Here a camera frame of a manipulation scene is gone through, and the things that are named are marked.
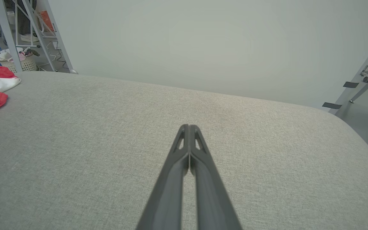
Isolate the person in dark trousers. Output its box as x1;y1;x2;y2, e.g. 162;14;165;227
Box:
4;0;38;35

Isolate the white perforated laundry basket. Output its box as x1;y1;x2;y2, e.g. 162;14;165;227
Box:
0;54;37;73

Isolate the white floor cable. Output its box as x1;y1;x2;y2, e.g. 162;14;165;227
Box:
37;41;68;71

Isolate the orange box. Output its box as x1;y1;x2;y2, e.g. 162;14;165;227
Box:
40;11;55;32

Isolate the grey fabric sofa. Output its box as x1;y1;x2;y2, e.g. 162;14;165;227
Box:
0;71;368;230

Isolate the thin white metal rack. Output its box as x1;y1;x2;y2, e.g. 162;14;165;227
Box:
13;0;58;72

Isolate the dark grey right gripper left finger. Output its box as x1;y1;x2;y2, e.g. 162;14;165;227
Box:
136;124;189;230

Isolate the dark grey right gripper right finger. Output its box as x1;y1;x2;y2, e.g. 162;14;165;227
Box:
189;124;242;230

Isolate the pile of clothes in basket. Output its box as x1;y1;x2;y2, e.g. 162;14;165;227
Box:
0;47;41;63

